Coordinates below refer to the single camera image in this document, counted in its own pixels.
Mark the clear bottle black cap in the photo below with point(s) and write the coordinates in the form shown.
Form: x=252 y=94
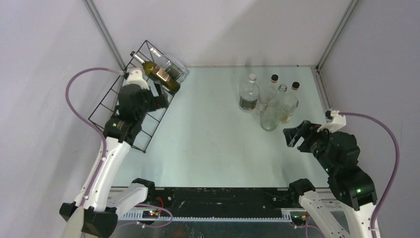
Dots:
x=290 y=103

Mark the clear bottle white cap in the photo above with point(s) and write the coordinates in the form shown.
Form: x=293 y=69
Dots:
x=249 y=94

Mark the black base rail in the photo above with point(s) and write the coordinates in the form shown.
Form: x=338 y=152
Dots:
x=231 y=202

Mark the black wire wine rack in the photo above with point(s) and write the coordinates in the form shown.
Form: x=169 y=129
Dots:
x=109 y=103

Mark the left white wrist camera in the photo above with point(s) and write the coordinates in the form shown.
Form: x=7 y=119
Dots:
x=135 y=77

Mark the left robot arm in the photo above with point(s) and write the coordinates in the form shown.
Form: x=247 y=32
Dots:
x=93 y=211

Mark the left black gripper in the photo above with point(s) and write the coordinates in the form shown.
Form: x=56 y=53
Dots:
x=160 y=101

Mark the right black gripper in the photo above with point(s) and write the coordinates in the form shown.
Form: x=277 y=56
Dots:
x=291 y=134

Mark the tall clear bottle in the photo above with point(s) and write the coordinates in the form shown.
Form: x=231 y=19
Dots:
x=270 y=117

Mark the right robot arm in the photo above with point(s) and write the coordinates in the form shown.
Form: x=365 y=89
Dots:
x=355 y=191

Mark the clear bottle dark green label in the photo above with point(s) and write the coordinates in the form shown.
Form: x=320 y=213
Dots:
x=172 y=66

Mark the green wine bottle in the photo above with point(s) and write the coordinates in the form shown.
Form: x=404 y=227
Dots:
x=157 y=74

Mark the white toothed cable duct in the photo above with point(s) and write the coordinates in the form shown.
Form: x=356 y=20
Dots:
x=144 y=215

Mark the clear bottle copper cap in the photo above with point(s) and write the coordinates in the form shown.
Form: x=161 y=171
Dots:
x=267 y=94

